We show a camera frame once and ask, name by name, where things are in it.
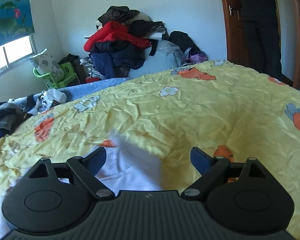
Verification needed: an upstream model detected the light lavender long-sleeve top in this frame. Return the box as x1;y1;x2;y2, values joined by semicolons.
0;135;161;239

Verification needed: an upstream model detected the folded dark clothes stack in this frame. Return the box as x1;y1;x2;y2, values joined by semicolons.
0;102;32;138

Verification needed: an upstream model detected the dark navy clothes pile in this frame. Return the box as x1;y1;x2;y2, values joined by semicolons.
89;40;145;79

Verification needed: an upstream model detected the person in dark clothes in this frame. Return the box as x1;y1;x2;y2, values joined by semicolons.
240;0;282;81

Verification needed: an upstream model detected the yellow carrot-print bed cover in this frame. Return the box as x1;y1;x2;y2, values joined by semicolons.
0;61;300;239

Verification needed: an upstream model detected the light blue knitted blanket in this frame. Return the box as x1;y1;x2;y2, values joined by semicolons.
8;77;129;106

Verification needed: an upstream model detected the white plastic bag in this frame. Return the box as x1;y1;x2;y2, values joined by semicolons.
40;88;68;108

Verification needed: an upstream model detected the green plastic chair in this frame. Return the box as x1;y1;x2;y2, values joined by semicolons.
33;62;81;90

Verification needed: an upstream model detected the floral white cushion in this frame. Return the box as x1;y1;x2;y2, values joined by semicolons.
29;49;65;82

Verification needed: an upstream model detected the brown wooden door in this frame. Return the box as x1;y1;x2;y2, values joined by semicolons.
222;0;300;90

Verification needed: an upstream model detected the grey plastic-wrapped bundle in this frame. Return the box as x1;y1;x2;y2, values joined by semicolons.
128;39;186;79

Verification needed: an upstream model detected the black backpack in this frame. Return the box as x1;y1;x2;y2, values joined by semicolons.
169;31;201;56

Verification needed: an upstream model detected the red puffer jacket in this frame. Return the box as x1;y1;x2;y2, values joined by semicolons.
83;21;151;52

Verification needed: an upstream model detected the lotus print roller blind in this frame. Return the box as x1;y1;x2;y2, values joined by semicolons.
0;0;34;46

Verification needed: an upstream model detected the black patterned garment on pile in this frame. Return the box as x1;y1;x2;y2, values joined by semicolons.
96;6;140;27

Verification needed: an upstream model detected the window with metal frame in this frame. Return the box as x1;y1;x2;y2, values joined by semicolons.
0;35;37;75

